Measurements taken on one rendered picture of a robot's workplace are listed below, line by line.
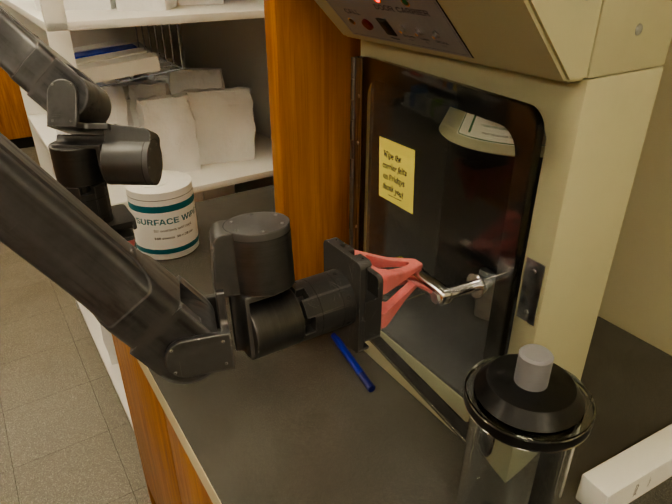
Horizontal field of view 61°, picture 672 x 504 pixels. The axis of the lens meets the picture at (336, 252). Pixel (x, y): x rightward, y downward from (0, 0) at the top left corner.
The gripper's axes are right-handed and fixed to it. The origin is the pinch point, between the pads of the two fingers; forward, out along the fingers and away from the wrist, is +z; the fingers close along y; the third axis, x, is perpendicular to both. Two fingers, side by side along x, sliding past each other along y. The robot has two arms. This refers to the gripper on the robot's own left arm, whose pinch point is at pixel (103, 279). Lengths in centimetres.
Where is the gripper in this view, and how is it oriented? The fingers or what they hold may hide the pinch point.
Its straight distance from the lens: 85.2
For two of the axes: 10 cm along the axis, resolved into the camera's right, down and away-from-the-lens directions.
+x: -5.5, -4.0, 7.4
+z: -0.1, 8.8, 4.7
